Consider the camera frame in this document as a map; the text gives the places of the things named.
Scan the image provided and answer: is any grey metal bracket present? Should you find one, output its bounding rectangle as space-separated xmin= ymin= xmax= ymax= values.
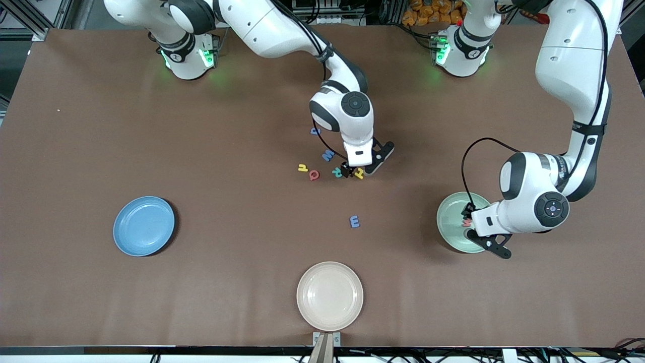
xmin=312 ymin=331 xmax=342 ymax=348

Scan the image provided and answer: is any white power strip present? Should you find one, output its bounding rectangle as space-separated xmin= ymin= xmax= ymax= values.
xmin=313 ymin=13 xmax=350 ymax=26

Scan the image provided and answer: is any blue round plate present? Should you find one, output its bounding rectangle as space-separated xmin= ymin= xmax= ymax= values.
xmin=113 ymin=196 xmax=176 ymax=257

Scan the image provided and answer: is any green round plate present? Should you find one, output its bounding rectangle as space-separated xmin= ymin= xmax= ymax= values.
xmin=436 ymin=192 xmax=497 ymax=254

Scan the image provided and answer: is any aluminium profile beam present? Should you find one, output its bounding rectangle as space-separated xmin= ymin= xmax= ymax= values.
xmin=308 ymin=335 xmax=335 ymax=363

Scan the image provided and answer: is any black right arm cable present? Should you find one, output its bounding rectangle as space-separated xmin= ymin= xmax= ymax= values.
xmin=270 ymin=0 xmax=348 ymax=163

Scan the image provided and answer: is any beige round plate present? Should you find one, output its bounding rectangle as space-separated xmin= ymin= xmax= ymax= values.
xmin=296 ymin=261 xmax=364 ymax=332

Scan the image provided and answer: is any orange mesh bag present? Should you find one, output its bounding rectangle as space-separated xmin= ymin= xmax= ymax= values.
xmin=402 ymin=0 xmax=467 ymax=27

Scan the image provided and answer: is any aluminium frame post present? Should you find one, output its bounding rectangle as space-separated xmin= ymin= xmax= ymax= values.
xmin=0 ymin=0 xmax=51 ymax=42

